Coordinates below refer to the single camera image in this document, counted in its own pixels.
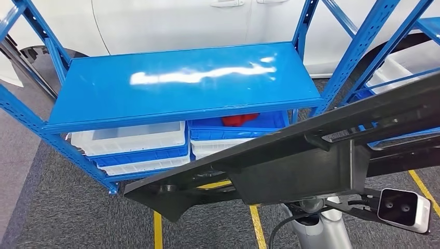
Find black plastic bracket part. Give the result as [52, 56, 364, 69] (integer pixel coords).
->
[123, 72, 440, 224]

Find red part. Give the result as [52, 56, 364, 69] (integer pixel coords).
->
[222, 113, 260, 128]

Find blue metal shelf rack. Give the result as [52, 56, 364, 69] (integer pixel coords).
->
[338, 0, 440, 148]
[0, 0, 403, 196]

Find white car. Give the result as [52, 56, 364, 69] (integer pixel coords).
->
[0, 0, 440, 88]

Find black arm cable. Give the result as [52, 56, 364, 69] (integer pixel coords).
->
[268, 210, 312, 249]

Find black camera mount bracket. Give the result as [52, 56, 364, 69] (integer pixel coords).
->
[324, 187, 382, 226]

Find dark metal floor rail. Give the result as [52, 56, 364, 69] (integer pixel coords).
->
[0, 34, 59, 100]

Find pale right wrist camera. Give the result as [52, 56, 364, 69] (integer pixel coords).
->
[377, 188, 432, 236]

